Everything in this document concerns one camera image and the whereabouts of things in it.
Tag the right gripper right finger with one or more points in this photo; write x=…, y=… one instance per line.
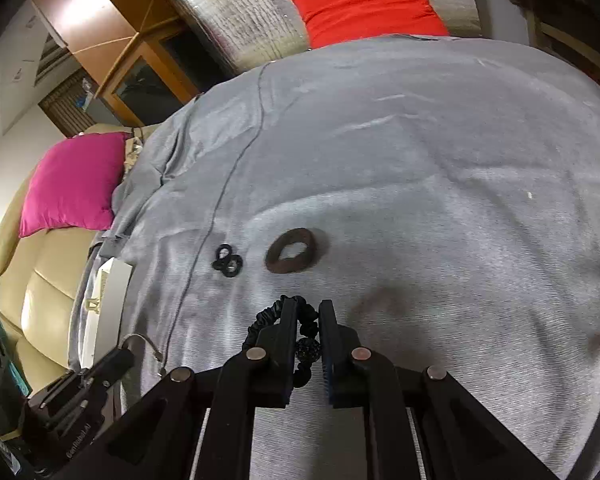
x=417, y=425

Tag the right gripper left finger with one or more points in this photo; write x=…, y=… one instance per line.
x=199, y=425

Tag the black beaded scrunchie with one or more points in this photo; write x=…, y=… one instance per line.
x=307, y=350

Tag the silver metal hair clip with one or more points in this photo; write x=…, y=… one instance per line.
x=136, y=341

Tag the cream hair claw clip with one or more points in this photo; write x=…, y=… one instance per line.
x=93, y=305

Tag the white jewelry tray box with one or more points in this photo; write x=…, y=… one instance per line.
x=102, y=332

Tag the beige leather sofa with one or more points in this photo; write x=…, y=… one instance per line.
x=40, y=276

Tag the grey bed blanket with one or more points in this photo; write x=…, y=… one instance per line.
x=444, y=193

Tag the magenta pillow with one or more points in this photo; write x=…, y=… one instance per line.
x=73, y=184

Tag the wooden cabinet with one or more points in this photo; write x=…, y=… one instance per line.
x=146, y=60

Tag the silver foil insulation panel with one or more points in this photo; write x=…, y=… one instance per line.
x=244, y=34

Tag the red cushion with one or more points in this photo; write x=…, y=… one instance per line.
x=333, y=21

